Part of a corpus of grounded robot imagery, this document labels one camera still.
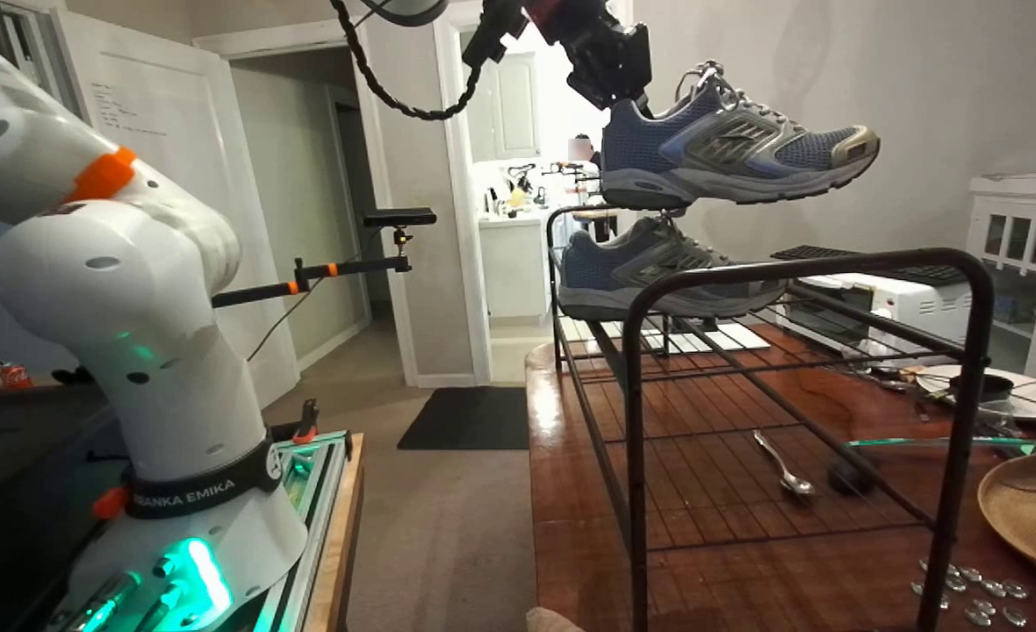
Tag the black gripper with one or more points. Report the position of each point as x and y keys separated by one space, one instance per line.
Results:
x=604 y=55

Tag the blue grey running shoe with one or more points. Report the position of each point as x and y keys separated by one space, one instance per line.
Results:
x=624 y=274
x=729 y=152

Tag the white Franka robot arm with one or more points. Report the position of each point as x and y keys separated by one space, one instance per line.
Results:
x=130 y=292

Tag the black metal shoe rack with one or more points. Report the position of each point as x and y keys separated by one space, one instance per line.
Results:
x=632 y=388

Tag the dark haired person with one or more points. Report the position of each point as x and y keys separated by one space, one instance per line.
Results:
x=583 y=147

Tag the white counter with clutter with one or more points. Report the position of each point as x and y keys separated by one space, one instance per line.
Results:
x=515 y=265

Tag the white paper sheets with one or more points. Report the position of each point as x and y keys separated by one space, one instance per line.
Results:
x=705 y=337

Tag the white box appliance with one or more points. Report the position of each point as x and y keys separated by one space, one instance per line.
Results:
x=889 y=304

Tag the dark door mat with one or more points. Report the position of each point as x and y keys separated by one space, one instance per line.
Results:
x=465 y=417

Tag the silver metal spoon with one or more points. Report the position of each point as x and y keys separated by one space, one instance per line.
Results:
x=788 y=476

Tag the white door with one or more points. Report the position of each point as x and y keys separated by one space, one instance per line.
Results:
x=212 y=142

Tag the white glass door cabinet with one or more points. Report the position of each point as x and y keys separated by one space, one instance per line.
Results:
x=1027 y=282

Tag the small black object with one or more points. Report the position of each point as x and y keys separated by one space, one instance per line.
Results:
x=850 y=477

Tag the green thin stick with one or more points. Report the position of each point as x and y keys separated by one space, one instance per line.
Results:
x=924 y=442

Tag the orange black clamp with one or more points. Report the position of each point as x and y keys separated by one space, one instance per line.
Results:
x=307 y=422

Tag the white plate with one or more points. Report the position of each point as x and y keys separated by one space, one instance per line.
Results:
x=1027 y=396

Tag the beige rounded object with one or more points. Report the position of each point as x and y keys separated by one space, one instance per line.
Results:
x=551 y=618

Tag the wooden robot platform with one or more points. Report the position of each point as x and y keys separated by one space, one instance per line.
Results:
x=334 y=547

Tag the clear glass bead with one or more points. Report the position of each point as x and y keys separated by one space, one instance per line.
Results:
x=979 y=612
x=1017 y=591
x=1013 y=615
x=952 y=581
x=996 y=586

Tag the small red object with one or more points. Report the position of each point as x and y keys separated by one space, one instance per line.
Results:
x=14 y=375

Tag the black camera boom with clamps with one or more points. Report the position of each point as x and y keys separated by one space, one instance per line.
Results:
x=327 y=270

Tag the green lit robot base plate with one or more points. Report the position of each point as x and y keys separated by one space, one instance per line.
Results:
x=307 y=503

